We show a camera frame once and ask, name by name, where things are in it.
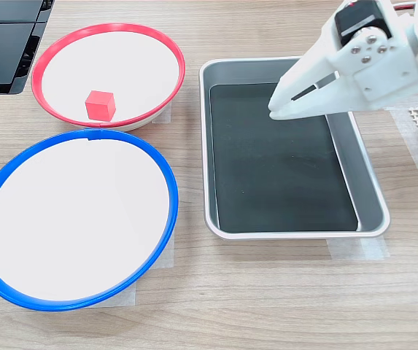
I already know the translucent tape strip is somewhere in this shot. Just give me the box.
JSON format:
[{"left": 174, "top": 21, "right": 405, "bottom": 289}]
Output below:
[
  {"left": 326, "top": 236, "right": 391, "bottom": 261},
  {"left": 151, "top": 101, "right": 173, "bottom": 125},
  {"left": 84, "top": 279, "right": 137, "bottom": 309}
]

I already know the small red cube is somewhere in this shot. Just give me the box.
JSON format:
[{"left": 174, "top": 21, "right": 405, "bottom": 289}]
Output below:
[{"left": 85, "top": 90, "right": 117, "bottom": 120}]

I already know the white plate with red rim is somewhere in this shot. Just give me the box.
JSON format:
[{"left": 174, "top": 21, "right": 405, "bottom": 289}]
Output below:
[{"left": 31, "top": 23, "right": 187, "bottom": 132}]

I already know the black tray mat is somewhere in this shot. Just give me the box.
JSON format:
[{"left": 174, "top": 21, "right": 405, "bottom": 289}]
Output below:
[{"left": 209, "top": 82, "right": 359, "bottom": 233}]

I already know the steel tray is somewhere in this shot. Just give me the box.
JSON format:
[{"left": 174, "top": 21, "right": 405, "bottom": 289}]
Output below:
[{"left": 198, "top": 55, "right": 391, "bottom": 241}]

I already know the white plate with blue rim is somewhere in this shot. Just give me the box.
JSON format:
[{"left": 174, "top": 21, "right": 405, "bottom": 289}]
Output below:
[{"left": 0, "top": 127, "right": 179, "bottom": 312}]

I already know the black flat device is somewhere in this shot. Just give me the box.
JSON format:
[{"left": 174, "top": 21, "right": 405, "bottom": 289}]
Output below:
[{"left": 0, "top": 0, "right": 55, "bottom": 96}]

